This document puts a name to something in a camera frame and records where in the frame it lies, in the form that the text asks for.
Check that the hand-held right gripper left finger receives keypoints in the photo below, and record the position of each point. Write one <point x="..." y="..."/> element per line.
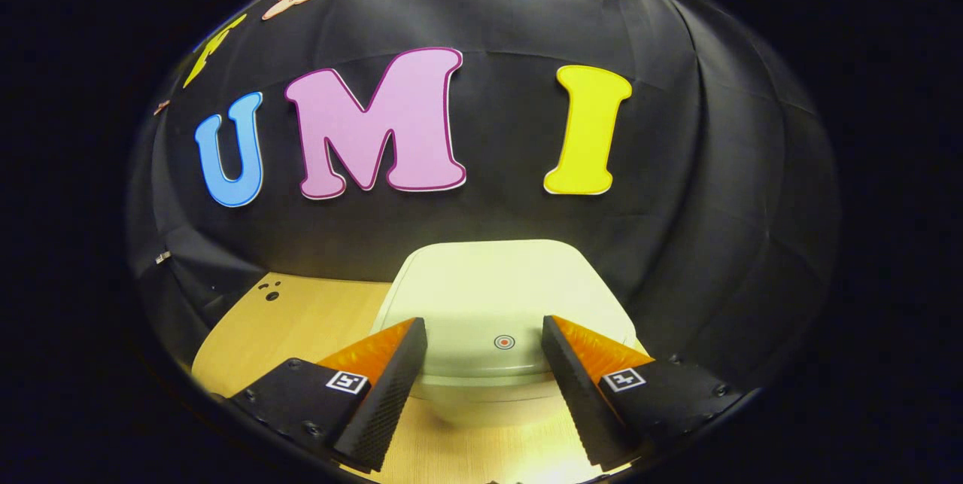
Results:
<point x="384" y="401"/>

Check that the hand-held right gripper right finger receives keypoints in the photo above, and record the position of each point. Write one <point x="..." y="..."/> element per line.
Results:
<point x="579" y="394"/>

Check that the pale green desktop garbage bin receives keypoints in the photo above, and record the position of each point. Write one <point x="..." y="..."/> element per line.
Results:
<point x="489" y="296"/>

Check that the wooden desktop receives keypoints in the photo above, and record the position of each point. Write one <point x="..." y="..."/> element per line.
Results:
<point x="301" y="318"/>

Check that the silver backdrop clip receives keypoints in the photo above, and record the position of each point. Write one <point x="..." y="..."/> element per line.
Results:
<point x="162" y="257"/>

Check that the black backdrop cloth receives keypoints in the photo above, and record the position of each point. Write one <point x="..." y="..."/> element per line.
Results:
<point x="511" y="130"/>

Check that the copper backdrop clip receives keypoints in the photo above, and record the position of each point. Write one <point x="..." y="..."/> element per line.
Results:
<point x="161" y="106"/>

